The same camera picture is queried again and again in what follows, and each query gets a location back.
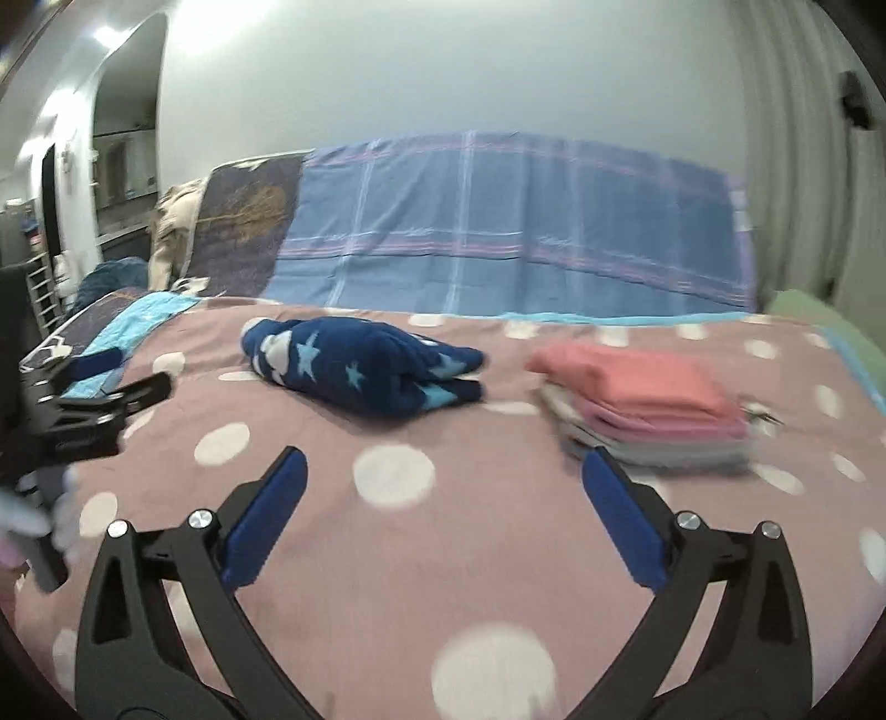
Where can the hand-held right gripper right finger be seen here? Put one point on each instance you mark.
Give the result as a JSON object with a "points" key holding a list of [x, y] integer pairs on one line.
{"points": [[619, 516]]}

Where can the white rack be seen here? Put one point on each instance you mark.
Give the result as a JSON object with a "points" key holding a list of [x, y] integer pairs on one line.
{"points": [[41, 291]]}

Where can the dark blue blanket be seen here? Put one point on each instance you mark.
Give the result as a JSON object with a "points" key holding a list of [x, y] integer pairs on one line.
{"points": [[111, 277]]}

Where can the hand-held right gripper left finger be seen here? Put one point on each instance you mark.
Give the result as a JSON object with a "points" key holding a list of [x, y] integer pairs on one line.
{"points": [[266, 516]]}

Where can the blue plaid pillow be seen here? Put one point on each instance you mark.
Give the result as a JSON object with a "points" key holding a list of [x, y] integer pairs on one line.
{"points": [[484, 228]]}

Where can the dark quilt with blue border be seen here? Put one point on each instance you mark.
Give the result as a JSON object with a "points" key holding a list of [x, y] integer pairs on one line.
{"points": [[131, 318]]}

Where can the person's left hand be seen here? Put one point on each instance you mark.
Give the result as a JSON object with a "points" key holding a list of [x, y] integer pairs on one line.
{"points": [[68, 509]]}

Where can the stack of folded clothes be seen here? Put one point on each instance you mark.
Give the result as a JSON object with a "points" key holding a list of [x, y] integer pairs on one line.
{"points": [[637, 394]]}

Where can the light green cloth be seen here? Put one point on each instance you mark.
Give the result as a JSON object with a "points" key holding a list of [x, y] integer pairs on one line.
{"points": [[817, 318]]}

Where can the pile of beige clothes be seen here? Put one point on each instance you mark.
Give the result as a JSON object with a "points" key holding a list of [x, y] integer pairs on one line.
{"points": [[173, 228]]}

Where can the white curtain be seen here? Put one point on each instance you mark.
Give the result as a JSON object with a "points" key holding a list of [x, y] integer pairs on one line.
{"points": [[796, 173]]}

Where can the dark tree print pillow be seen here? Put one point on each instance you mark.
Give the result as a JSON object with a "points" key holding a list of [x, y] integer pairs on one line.
{"points": [[235, 221]]}

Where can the pink polka dot bedsheet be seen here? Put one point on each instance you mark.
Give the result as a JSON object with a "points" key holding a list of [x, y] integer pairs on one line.
{"points": [[450, 554]]}

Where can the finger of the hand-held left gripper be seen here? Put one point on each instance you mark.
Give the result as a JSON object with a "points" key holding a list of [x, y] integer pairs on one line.
{"points": [[97, 363], [118, 398]]}

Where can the blue star print fleece jacket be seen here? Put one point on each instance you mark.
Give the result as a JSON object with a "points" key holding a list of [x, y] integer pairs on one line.
{"points": [[360, 374]]}

